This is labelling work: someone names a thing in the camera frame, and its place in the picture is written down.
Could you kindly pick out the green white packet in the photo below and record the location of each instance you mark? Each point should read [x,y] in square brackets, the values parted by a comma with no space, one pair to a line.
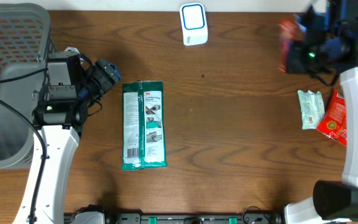
[143,136]

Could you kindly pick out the grey plastic mesh basket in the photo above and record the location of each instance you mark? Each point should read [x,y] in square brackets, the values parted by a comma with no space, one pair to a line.
[25,43]

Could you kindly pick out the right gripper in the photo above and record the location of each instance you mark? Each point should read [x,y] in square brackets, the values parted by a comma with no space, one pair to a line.
[294,63]

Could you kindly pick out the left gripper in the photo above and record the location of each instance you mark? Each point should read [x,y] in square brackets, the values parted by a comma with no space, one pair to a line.
[112,76]

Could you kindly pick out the slim red stick packet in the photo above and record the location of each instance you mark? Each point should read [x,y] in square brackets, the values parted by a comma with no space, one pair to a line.
[287,32]

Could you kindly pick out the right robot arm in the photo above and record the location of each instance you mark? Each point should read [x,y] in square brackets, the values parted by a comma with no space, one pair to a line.
[337,201]

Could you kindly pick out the large red snack bag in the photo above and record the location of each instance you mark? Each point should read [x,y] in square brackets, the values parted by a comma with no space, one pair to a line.
[333,125]

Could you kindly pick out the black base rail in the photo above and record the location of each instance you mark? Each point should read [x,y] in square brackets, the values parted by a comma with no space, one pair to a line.
[249,217]

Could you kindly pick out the teal wet wipes packet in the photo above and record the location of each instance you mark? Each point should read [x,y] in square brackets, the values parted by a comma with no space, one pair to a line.
[312,108]

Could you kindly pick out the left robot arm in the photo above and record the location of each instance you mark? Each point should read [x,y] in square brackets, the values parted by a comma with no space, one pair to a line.
[58,120]

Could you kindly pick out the white barcode scanner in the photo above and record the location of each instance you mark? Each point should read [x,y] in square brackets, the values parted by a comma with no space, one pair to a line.
[194,24]

